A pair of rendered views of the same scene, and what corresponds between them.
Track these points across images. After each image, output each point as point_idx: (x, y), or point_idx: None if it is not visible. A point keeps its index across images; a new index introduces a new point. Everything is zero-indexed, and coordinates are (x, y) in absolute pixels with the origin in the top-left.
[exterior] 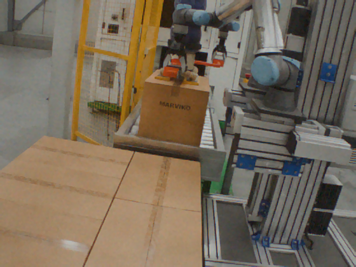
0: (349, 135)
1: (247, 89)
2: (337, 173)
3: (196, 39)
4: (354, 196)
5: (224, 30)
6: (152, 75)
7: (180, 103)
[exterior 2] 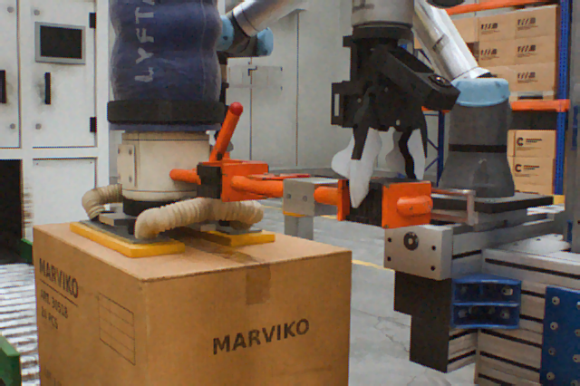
0: None
1: (499, 205)
2: (390, 341)
3: (219, 87)
4: (469, 371)
5: (220, 58)
6: (92, 250)
7: (279, 319)
